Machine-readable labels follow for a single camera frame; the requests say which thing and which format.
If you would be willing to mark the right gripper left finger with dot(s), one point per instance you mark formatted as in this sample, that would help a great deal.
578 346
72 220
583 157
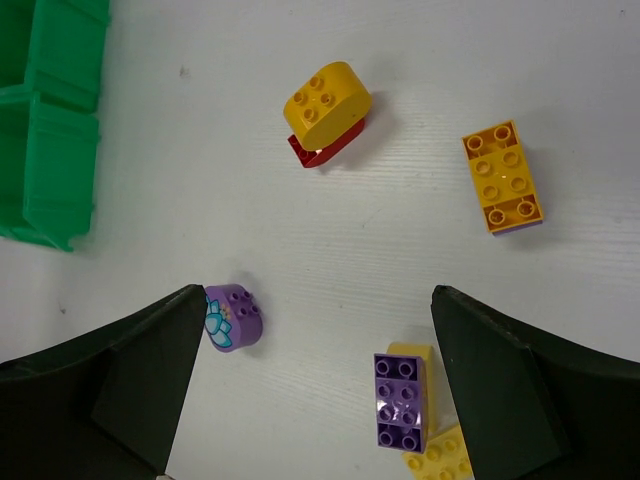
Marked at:
106 404

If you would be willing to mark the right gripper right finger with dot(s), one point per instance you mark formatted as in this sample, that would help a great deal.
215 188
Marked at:
533 405

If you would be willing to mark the small yellow lego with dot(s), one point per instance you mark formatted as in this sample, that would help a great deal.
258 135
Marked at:
426 353

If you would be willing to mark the purple lego brick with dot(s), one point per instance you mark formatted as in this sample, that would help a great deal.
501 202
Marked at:
401 410

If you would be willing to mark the purple flower lego piece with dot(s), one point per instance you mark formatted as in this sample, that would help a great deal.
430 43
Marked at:
233 320

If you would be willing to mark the orange lego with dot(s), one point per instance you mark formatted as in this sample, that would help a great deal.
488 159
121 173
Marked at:
501 176

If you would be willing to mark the small dark red lego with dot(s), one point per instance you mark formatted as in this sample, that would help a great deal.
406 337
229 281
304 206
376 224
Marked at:
315 158

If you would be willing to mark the orange lego brick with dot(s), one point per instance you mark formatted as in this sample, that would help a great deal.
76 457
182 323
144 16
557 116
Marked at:
332 101

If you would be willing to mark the yellow lego plate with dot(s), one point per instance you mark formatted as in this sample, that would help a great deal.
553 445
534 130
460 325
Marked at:
445 458

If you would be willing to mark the green four-compartment sorting tray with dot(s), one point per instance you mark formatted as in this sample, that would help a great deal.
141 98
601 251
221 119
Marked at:
51 64

